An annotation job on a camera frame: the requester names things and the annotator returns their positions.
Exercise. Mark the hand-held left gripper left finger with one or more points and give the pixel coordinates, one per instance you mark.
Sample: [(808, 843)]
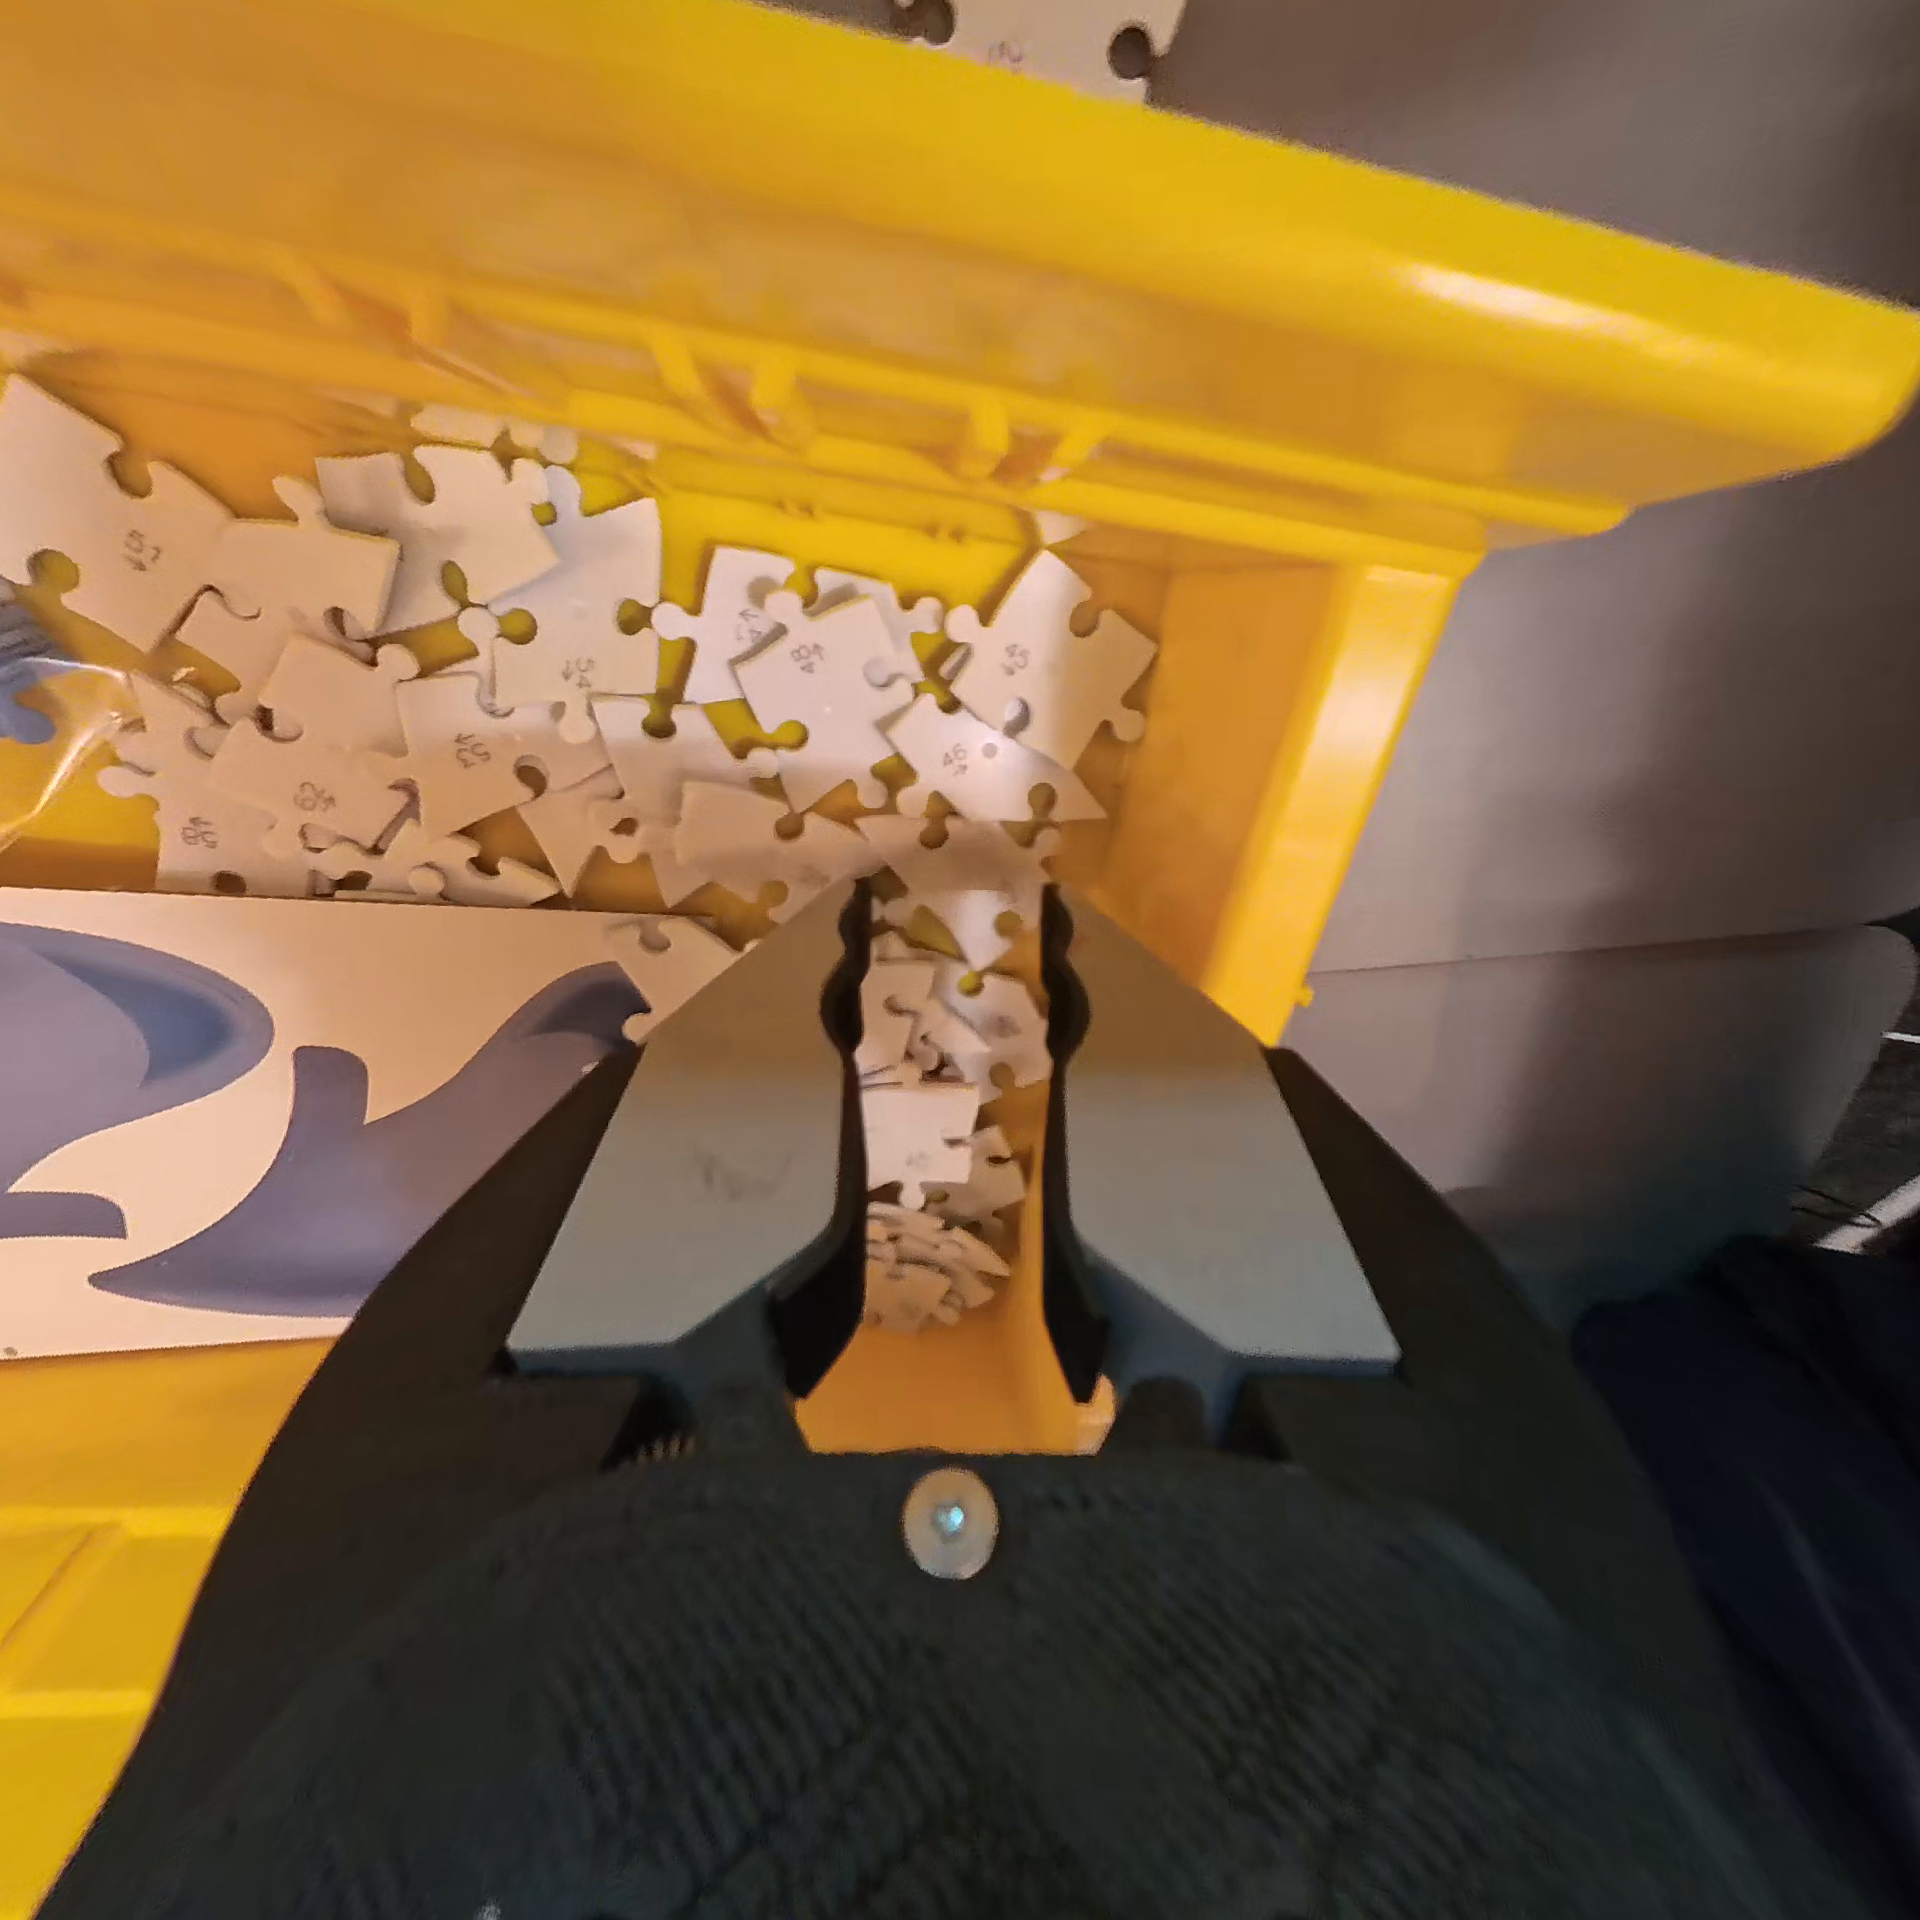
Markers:
[(706, 1186)]

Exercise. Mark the pile of puzzle pieces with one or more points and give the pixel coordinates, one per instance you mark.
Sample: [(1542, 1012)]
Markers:
[(495, 720)]

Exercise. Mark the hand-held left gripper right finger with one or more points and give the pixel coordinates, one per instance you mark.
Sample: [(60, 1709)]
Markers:
[(1216, 1198)]

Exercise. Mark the clear plastic bag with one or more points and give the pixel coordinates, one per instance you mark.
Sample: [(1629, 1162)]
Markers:
[(44, 780)]

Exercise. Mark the white card with blue shapes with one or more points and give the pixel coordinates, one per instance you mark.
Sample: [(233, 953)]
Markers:
[(453, 974)]

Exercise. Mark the yellow plastic bin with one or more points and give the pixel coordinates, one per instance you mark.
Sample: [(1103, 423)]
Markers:
[(898, 257)]

